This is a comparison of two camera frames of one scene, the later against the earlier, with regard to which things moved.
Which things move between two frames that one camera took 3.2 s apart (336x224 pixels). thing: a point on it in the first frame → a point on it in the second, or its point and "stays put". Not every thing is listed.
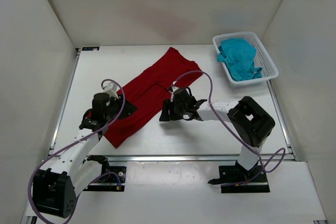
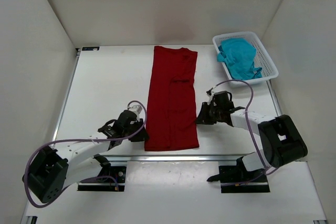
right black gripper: [169, 109] → [208, 112]
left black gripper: [118, 106] → [138, 131]
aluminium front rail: [173, 158] stays put
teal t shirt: [239, 55] stays put
